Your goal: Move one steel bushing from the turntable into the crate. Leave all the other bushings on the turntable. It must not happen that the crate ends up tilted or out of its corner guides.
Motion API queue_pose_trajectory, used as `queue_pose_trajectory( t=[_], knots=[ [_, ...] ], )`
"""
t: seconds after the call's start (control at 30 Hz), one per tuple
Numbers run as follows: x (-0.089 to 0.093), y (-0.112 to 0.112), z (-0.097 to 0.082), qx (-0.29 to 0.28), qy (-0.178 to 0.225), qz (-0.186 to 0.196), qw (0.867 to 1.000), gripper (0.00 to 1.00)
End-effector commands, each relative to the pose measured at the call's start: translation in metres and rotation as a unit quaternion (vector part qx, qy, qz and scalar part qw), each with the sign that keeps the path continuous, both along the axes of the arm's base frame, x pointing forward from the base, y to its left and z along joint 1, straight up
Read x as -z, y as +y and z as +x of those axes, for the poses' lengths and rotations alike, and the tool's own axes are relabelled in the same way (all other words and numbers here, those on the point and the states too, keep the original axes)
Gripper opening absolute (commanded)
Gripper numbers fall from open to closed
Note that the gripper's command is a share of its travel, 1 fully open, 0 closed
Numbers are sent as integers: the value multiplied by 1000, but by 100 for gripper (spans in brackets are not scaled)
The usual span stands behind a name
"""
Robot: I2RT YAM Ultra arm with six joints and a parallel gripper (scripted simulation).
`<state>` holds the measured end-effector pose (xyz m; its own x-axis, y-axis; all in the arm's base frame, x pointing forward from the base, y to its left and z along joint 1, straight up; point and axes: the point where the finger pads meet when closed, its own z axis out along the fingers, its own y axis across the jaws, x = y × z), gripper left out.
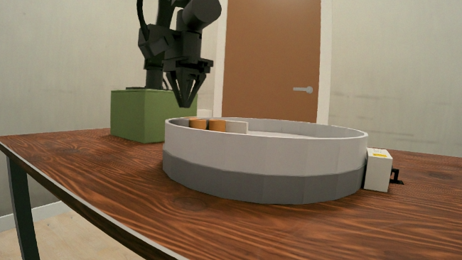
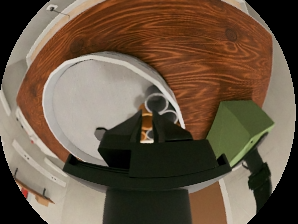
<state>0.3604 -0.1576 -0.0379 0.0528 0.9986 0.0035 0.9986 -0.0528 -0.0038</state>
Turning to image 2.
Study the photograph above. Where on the grey short cylinder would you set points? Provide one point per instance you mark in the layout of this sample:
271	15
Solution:
170	116
160	105
149	134

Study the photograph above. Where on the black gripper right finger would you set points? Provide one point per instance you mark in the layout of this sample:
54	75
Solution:
165	130

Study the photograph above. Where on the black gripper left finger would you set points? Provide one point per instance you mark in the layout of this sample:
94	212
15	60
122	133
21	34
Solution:
126	130

